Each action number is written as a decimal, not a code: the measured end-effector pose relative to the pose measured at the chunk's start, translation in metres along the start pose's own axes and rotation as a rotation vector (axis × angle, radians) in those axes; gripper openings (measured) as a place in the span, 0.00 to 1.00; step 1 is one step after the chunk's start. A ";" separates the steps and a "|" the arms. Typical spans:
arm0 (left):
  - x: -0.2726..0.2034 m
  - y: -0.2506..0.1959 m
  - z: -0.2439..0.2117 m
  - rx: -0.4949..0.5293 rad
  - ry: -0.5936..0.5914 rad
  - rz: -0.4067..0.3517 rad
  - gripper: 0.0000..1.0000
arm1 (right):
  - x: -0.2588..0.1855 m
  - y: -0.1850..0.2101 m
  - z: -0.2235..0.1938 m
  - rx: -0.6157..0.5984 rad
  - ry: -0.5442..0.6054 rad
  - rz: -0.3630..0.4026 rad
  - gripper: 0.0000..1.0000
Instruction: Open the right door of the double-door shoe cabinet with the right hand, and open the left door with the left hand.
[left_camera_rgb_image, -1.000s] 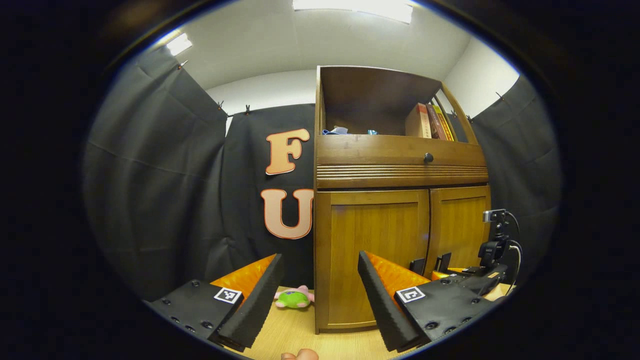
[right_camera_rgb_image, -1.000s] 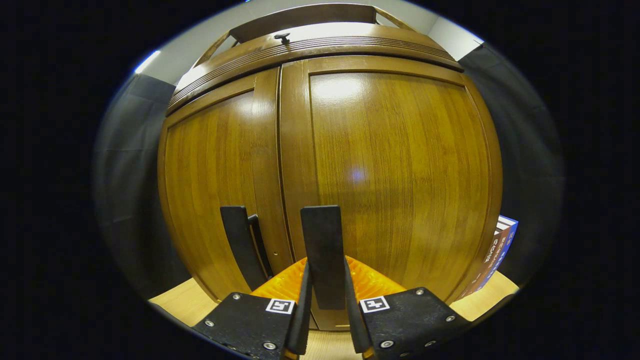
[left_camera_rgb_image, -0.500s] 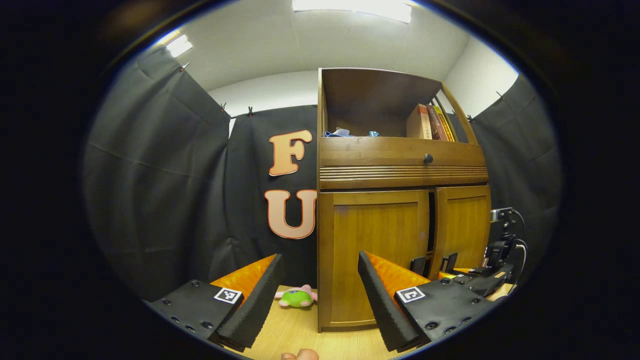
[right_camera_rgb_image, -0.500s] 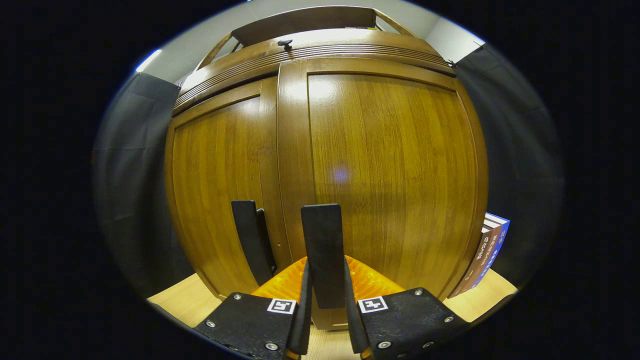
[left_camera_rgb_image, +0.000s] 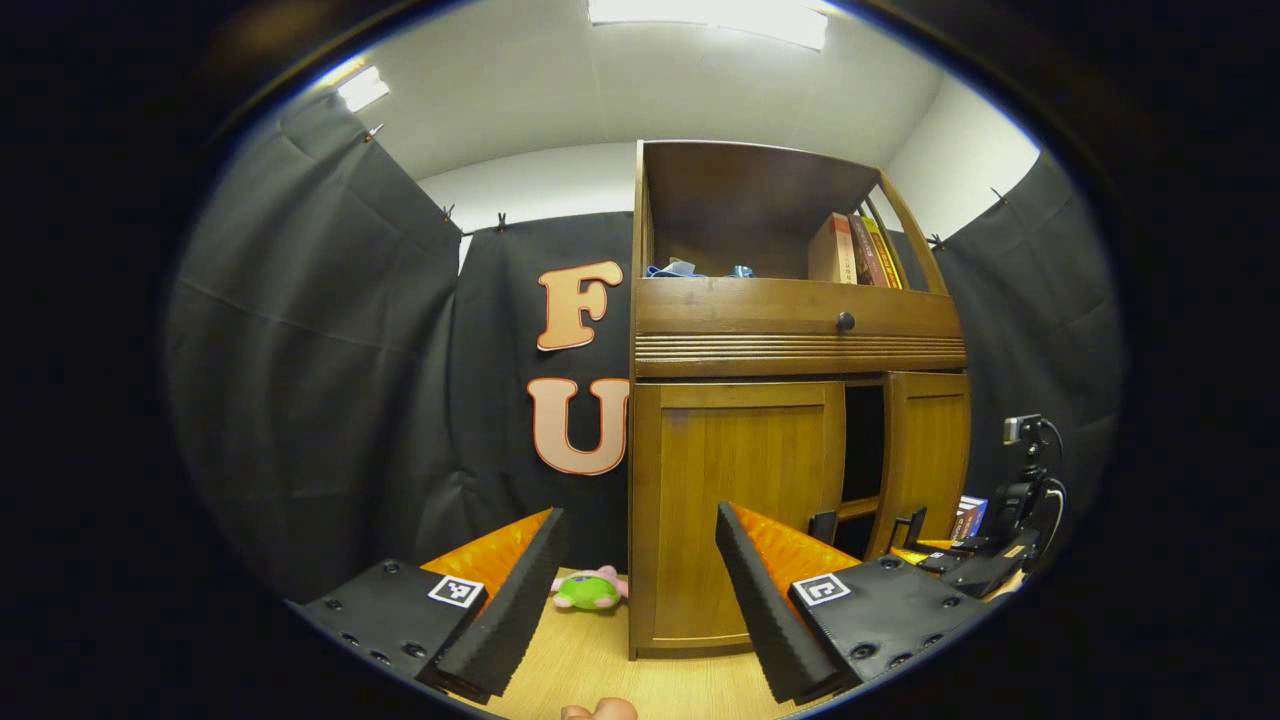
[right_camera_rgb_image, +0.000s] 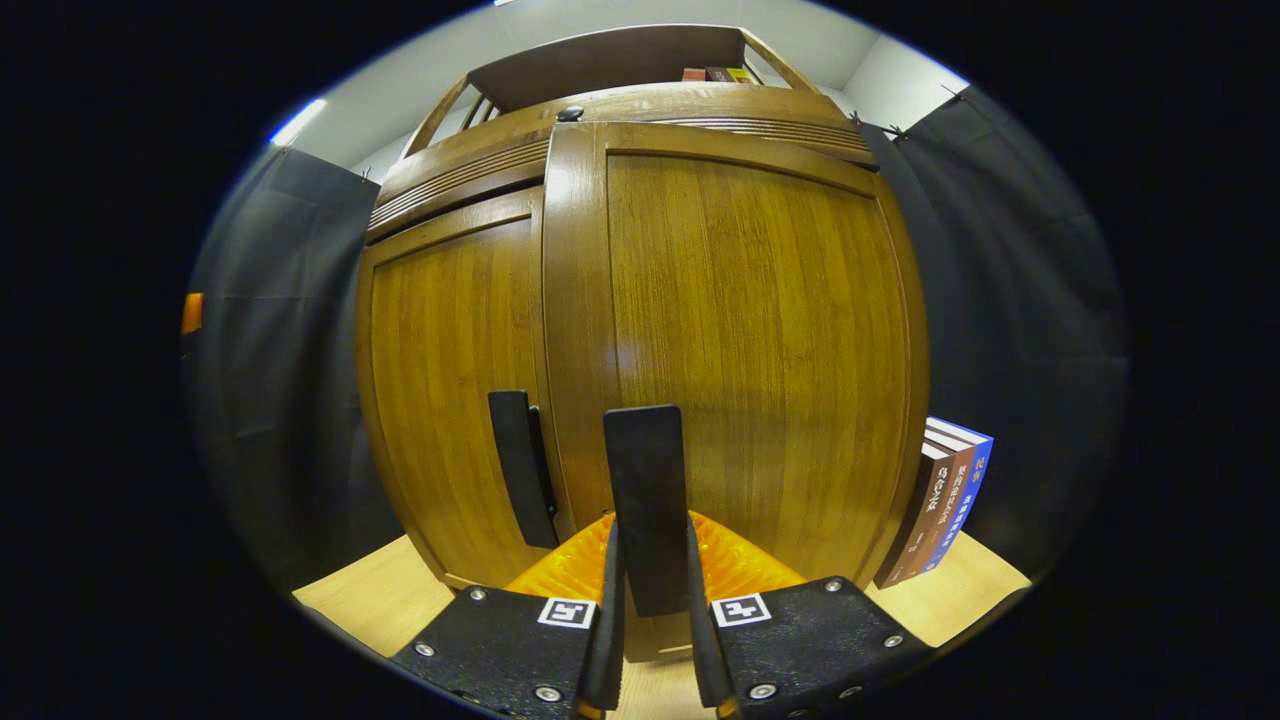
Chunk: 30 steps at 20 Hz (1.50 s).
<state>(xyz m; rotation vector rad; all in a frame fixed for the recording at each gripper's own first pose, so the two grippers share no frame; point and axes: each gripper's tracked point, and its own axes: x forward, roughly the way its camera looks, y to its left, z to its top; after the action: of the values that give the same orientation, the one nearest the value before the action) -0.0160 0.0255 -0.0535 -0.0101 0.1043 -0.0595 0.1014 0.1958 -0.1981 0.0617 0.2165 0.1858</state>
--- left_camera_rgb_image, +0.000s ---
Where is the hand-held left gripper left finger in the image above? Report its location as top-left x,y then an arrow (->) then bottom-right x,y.
288,508 -> 571,706

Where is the tan book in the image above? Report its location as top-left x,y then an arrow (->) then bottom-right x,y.
808,212 -> 858,285

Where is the small ceiling light panel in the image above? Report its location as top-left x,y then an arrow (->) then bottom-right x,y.
335,66 -> 391,113

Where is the dark red book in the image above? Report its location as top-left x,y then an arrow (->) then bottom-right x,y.
848,214 -> 889,288

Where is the wooden cabinet door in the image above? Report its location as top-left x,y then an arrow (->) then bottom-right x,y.
630,380 -> 849,656
865,371 -> 973,561

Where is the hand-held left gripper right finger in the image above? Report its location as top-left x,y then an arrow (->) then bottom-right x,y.
714,502 -> 991,706

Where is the yellow book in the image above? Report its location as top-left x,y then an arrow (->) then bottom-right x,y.
862,215 -> 904,290

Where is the green and pink plush toy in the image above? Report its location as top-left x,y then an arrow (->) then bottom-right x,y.
551,565 -> 630,612

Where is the white and blue printed box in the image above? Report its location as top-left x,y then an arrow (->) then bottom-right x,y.
950,495 -> 991,543

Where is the wooden double-door shoe cabinet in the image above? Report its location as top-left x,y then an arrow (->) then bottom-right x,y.
628,139 -> 973,661

